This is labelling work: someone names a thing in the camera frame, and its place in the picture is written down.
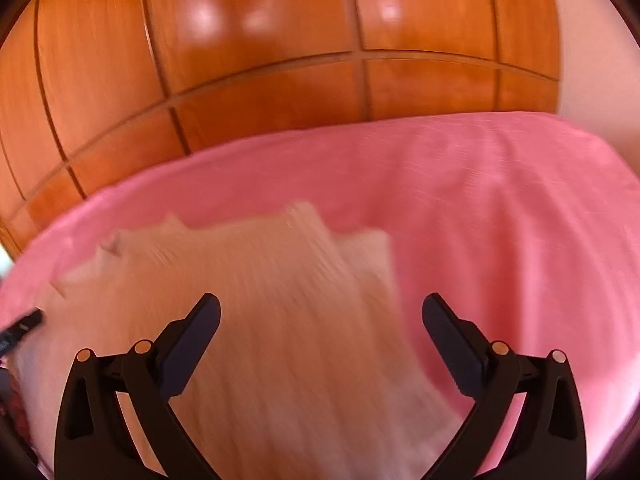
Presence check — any pink blanket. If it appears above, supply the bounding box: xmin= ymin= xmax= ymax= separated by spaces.
xmin=0 ymin=111 xmax=640 ymax=480

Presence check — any glossy wooden wardrobe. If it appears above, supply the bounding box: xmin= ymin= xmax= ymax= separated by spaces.
xmin=0 ymin=0 xmax=563 ymax=258

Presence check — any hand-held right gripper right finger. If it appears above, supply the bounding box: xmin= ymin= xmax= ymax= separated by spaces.
xmin=419 ymin=292 xmax=587 ymax=480

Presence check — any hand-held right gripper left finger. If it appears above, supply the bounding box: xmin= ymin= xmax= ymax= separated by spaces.
xmin=54 ymin=292 xmax=222 ymax=480

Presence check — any floral patterned clothing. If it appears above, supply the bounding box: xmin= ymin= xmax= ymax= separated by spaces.
xmin=0 ymin=367 xmax=33 ymax=448

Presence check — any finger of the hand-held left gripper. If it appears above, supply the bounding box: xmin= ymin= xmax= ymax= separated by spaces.
xmin=0 ymin=308 xmax=44 ymax=357

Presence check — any cream knitted sweater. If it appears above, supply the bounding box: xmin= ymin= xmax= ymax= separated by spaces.
xmin=12 ymin=202 xmax=463 ymax=480

